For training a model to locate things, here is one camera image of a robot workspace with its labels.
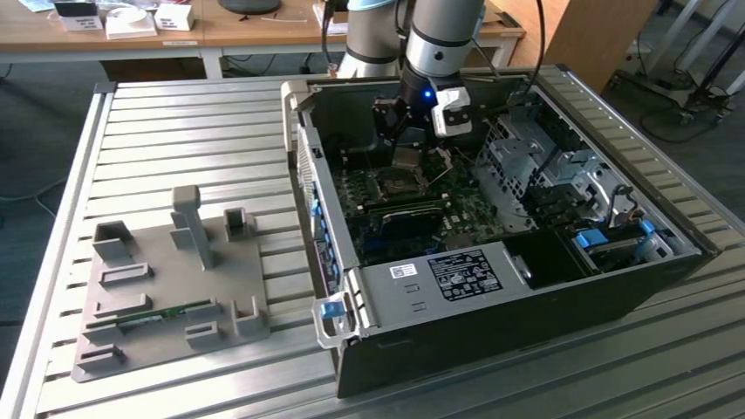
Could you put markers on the black PC case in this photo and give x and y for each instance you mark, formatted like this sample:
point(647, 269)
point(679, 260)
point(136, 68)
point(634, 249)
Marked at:
point(495, 349)

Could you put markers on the white labelled box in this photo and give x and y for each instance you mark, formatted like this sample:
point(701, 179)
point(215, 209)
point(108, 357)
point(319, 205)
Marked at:
point(175, 19)

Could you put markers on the white box black top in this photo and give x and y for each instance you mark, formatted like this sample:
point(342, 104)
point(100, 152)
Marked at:
point(82, 24)

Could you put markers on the silver power supply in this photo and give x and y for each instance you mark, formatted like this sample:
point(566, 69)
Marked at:
point(407, 297)

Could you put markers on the black graphics card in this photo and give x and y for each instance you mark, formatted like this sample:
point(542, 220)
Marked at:
point(407, 224)

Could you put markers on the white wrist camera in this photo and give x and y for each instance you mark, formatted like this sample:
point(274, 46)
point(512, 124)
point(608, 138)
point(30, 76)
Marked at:
point(448, 98)

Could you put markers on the CPU socket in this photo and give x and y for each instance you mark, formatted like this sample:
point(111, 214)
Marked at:
point(396, 185)

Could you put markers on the grey parts rack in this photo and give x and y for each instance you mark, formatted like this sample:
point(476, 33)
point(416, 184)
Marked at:
point(175, 279)

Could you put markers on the dark round object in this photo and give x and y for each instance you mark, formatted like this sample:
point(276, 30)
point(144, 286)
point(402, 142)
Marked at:
point(251, 5)

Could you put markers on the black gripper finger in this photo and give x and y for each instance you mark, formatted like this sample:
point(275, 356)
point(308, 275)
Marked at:
point(382, 131)
point(424, 144)

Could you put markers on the silver CPU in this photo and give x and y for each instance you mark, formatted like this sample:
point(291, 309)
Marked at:
point(406, 158)

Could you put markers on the blue disk carrier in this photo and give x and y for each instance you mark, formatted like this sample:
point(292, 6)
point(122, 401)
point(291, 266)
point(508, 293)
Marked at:
point(591, 240)

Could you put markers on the green RAM stick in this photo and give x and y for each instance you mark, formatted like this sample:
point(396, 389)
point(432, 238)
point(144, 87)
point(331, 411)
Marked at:
point(168, 312)

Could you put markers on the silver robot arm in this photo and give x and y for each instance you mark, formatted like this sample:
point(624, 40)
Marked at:
point(443, 43)

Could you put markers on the wooden desk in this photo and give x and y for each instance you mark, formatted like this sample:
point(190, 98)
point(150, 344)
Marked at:
point(232, 30)

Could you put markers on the wooden cabinet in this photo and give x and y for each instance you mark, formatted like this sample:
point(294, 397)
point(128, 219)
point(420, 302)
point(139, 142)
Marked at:
point(611, 35)

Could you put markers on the blue case latch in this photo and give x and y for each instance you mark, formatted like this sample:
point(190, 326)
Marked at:
point(330, 310)

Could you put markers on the silver drive cage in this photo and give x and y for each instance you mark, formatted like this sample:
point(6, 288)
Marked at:
point(512, 161)

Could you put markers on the green motherboard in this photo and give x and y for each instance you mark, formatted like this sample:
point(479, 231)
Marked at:
point(466, 205)

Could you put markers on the pale blue paper sheet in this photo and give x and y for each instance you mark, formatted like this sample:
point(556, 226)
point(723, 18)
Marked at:
point(35, 5)

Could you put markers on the black wheeled stand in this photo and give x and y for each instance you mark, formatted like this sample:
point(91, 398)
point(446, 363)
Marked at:
point(704, 98)

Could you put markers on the blue carrier tab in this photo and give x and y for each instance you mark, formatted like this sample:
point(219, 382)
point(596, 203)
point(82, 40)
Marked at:
point(647, 229)

